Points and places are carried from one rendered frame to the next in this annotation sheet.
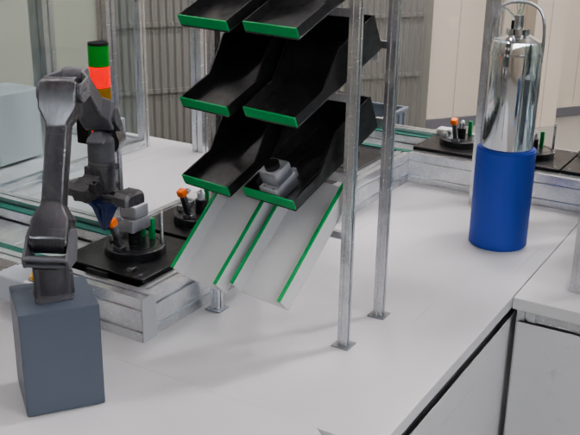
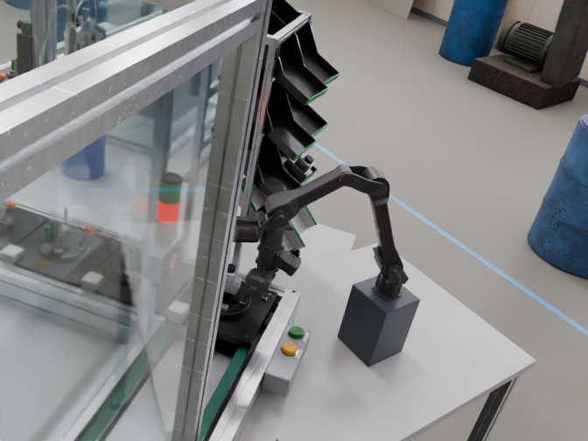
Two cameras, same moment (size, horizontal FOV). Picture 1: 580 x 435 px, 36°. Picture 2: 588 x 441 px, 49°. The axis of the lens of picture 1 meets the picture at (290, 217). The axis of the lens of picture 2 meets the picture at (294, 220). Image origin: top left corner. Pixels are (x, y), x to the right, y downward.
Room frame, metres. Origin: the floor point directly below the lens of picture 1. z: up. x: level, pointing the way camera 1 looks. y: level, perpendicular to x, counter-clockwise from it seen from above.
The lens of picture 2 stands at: (2.30, 1.72, 2.11)
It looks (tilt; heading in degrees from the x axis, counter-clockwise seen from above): 31 degrees down; 249
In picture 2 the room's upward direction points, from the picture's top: 13 degrees clockwise
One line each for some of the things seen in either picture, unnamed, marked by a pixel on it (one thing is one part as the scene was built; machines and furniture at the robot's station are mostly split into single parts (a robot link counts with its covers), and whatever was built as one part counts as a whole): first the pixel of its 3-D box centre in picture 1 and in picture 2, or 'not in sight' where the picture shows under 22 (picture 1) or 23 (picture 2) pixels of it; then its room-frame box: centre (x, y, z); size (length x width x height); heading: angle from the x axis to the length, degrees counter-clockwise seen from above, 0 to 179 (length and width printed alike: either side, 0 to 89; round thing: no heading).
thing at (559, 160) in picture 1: (533, 141); not in sight; (2.79, -0.78, 1.01); 0.24 x 0.24 x 0.13; 59
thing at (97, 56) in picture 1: (98, 55); not in sight; (2.11, 0.46, 1.38); 0.05 x 0.05 x 0.05
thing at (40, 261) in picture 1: (47, 248); (394, 267); (1.48, 0.43, 1.15); 0.09 x 0.07 x 0.06; 86
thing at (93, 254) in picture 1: (135, 255); (224, 305); (1.91, 0.35, 0.96); 0.24 x 0.24 x 0.02; 59
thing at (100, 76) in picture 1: (99, 76); not in sight; (2.11, 0.46, 1.33); 0.05 x 0.05 x 0.05
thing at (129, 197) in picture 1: (102, 179); (269, 255); (1.83, 0.40, 1.17); 0.19 x 0.06 x 0.08; 59
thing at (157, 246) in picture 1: (135, 247); (225, 300); (1.91, 0.35, 0.98); 0.14 x 0.14 x 0.02
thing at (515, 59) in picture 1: (513, 75); not in sight; (2.29, -0.57, 1.32); 0.14 x 0.14 x 0.38
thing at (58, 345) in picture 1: (57, 343); (377, 318); (1.47, 0.43, 0.96); 0.14 x 0.14 x 0.20; 23
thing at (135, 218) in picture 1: (136, 212); (225, 276); (1.92, 0.35, 1.06); 0.08 x 0.04 x 0.07; 150
